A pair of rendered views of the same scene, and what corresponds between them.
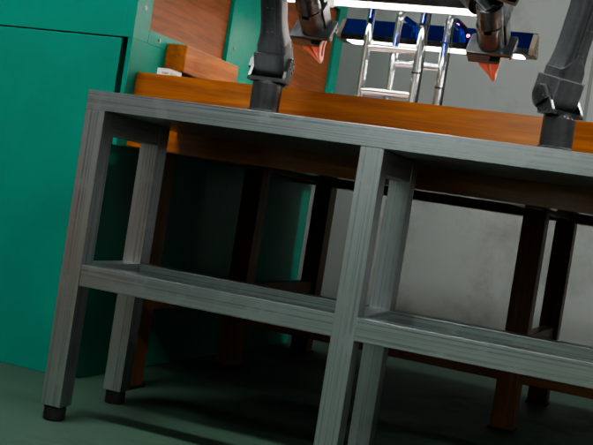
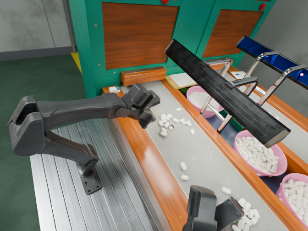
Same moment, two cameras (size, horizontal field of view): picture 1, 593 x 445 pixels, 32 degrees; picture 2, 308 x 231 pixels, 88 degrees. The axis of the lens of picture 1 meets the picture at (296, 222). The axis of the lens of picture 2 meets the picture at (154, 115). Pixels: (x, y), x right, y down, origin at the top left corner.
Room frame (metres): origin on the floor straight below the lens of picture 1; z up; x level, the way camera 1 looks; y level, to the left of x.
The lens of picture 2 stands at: (2.01, -0.24, 1.40)
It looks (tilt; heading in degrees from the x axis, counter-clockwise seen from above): 45 degrees down; 29
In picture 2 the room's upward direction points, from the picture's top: 13 degrees clockwise
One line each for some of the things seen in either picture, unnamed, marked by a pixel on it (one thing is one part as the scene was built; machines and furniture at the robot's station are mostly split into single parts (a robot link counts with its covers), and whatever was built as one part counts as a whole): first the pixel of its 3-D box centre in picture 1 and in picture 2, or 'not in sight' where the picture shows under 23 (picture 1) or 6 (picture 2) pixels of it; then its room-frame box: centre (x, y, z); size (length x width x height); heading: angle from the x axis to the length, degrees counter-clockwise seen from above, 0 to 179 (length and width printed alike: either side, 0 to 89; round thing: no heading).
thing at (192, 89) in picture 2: not in sight; (203, 102); (2.95, -0.07, 0.72); 0.27 x 0.27 x 0.10
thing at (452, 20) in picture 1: (421, 90); (256, 93); (3.07, -0.31, 0.90); 0.20 x 0.19 x 0.45; 67
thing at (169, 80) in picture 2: not in sight; (187, 79); (3.03, 0.13, 0.77); 0.33 x 0.15 x 0.01; 157
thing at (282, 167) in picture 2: not in sight; (255, 155); (2.78, -0.47, 0.72); 0.27 x 0.27 x 0.10
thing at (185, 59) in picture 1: (202, 68); (144, 75); (2.74, 0.31, 0.83); 0.30 x 0.06 x 0.07; 157
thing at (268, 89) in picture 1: (265, 101); (86, 167); (2.14, 0.10, 0.71); 0.20 x 0.07 x 0.08; 71
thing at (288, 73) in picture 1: (269, 70); (85, 158); (2.15, 0.10, 0.77); 0.09 x 0.06 x 0.06; 76
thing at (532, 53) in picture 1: (435, 37); (284, 64); (3.14, -0.33, 1.08); 0.62 x 0.08 x 0.07; 67
